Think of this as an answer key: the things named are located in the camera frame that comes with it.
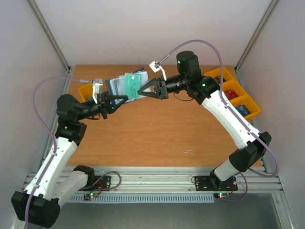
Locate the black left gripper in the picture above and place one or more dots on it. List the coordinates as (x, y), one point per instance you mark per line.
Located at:
(106, 105)

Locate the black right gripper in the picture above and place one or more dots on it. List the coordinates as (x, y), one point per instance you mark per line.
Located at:
(162, 88)

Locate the teal VIP card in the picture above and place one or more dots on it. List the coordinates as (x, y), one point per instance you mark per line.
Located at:
(132, 85)

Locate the red credit card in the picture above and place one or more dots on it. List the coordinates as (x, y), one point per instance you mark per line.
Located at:
(231, 94)

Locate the blue credit card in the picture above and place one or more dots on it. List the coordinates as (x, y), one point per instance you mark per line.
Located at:
(243, 110)

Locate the black credit card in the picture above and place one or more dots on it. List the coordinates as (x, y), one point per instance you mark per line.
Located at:
(218, 79)

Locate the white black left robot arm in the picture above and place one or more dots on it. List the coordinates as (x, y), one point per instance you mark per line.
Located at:
(40, 202)

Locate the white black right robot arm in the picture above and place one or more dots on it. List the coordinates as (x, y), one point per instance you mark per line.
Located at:
(251, 143)

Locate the yellow bin left side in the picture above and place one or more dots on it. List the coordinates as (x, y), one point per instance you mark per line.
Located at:
(85, 92)

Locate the yellow bin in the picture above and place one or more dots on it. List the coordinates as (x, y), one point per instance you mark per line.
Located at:
(234, 85)
(246, 106)
(227, 76)
(85, 92)

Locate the yellow bin far right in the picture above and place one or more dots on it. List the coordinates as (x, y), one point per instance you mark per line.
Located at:
(227, 76)

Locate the yellow bin middle right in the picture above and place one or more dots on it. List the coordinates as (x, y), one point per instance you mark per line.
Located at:
(234, 85)

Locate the yellow bin near right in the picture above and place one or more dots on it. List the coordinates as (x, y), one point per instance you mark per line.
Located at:
(246, 106)

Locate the left small circuit board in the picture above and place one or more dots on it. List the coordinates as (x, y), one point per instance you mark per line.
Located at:
(90, 196)

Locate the small circuit board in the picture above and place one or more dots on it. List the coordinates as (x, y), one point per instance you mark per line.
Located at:
(221, 195)
(90, 196)

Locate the right small circuit board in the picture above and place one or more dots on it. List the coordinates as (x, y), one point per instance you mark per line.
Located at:
(221, 195)

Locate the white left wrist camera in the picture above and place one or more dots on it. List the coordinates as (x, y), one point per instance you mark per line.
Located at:
(97, 86)

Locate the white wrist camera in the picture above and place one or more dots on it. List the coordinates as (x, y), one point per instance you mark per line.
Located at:
(156, 67)
(97, 86)

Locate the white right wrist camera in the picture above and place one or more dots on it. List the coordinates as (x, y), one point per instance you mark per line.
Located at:
(156, 67)

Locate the aluminium rail base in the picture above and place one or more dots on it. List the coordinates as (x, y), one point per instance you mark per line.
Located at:
(181, 180)

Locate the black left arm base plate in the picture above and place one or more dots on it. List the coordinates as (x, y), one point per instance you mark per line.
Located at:
(102, 184)

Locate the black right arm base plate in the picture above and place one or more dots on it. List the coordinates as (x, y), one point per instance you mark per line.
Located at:
(202, 183)

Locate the grey slotted cable duct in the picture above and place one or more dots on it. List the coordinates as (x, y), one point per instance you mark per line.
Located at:
(143, 198)

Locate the left aluminium corner post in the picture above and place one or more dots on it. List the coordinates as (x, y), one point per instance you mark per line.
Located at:
(38, 14)

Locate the aluminium corner post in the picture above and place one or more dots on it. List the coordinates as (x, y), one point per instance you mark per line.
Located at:
(38, 14)
(257, 32)

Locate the right aluminium corner post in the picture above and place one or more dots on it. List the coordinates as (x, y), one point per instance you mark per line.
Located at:
(257, 32)

